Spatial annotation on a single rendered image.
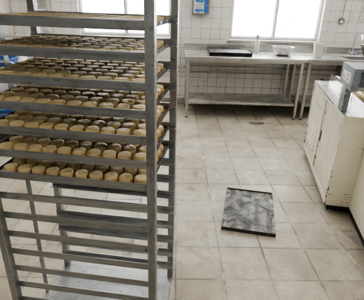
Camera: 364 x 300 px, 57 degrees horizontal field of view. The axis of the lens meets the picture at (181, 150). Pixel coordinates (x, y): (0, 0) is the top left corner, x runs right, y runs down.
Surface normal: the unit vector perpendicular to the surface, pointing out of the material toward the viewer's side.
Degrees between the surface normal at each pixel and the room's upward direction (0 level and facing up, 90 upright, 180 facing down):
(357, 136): 90
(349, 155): 90
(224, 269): 0
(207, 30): 90
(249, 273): 0
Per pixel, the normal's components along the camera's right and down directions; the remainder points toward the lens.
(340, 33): 0.01, 0.40
